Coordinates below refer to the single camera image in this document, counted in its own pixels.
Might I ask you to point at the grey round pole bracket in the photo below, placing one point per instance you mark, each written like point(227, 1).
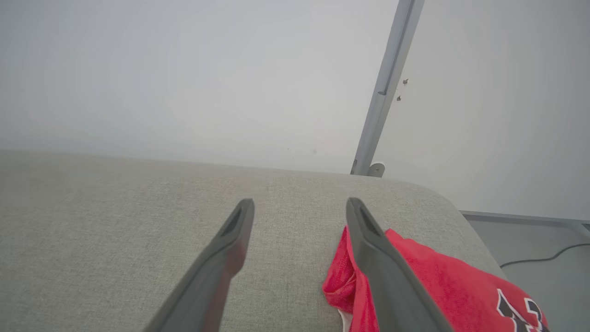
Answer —
point(377, 169)

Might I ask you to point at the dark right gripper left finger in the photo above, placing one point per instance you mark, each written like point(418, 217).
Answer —
point(212, 276)

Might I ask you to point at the grey upholstered sofa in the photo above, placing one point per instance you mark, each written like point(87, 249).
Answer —
point(115, 230)

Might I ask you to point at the grey metal floor rail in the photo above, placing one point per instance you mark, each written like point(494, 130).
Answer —
point(530, 220)

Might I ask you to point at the grey metal pole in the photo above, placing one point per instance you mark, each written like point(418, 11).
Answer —
point(387, 83)

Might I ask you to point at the red and white basketball jersey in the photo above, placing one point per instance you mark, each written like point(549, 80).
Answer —
point(451, 286)

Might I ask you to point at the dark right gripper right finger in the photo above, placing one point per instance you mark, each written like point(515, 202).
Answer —
point(392, 286)

